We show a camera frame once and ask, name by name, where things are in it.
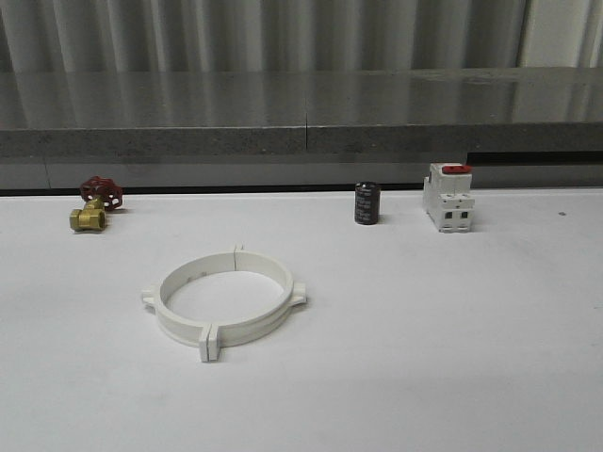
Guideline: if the grey stone counter ledge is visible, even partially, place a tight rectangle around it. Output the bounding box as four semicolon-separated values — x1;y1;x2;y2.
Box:
1;68;602;192

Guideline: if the black cylindrical capacitor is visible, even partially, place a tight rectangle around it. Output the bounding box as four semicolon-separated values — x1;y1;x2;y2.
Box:
354;181;381;225

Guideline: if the brass valve with red handwheel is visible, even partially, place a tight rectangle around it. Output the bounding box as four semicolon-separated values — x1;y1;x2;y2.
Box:
70;176;123;232

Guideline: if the white circuit breaker red switch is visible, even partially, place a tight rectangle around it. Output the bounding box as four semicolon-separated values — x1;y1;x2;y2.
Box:
423;163;475;233

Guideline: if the white half-ring pipe clamp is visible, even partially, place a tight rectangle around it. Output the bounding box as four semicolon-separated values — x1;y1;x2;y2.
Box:
141;247;244;363
199;249;306;363

